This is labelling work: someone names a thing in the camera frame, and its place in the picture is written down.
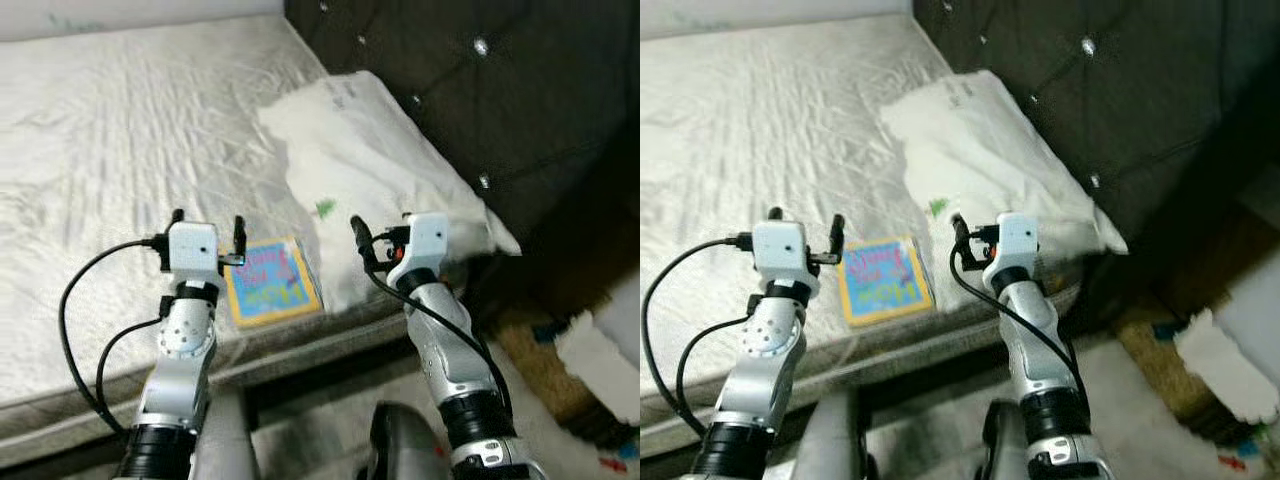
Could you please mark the blue yellow children's book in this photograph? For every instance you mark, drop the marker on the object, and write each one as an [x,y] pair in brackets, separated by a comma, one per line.
[888,283]
[272,285]

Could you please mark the cream pillow with green leaf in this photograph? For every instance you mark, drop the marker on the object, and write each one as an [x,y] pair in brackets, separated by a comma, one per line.
[980,150]
[360,150]

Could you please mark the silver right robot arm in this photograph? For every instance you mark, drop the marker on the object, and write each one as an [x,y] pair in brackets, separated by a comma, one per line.
[1040,360]
[450,360]

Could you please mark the white quilted mattress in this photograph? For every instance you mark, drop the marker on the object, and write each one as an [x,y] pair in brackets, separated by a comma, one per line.
[130,130]
[760,130]

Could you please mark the dark tufted headboard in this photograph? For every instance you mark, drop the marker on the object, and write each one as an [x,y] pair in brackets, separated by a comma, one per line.
[480,100]
[1100,100]

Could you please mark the brown floor rug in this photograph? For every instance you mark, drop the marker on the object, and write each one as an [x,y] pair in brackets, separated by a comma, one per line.
[530,360]
[1150,350]

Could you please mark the grey left robot leg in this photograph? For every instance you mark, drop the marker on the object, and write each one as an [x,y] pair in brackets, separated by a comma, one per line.
[835,440]
[228,440]

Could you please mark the grey robot leg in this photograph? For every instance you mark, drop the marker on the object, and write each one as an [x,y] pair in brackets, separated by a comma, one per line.
[835,440]
[405,445]
[1010,445]
[228,440]

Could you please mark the grey right robot leg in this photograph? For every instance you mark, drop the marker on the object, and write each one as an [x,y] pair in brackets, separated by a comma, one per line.
[1010,445]
[405,445]

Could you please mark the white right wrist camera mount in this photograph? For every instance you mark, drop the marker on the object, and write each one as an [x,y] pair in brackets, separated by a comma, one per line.
[425,245]
[1015,243]

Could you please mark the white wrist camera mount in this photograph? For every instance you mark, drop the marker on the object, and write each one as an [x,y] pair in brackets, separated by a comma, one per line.
[193,252]
[425,245]
[780,250]
[1015,243]

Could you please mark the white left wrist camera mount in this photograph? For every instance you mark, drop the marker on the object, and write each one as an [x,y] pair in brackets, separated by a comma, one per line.
[780,250]
[193,252]

